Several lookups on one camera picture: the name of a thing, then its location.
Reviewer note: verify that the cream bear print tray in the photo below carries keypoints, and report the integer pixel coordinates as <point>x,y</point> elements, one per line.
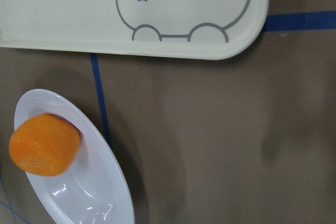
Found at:
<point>190,29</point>

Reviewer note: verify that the orange fruit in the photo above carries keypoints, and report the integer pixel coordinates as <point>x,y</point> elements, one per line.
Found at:
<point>44,145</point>

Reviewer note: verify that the white round plate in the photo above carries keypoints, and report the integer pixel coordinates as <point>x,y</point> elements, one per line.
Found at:
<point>93,189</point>

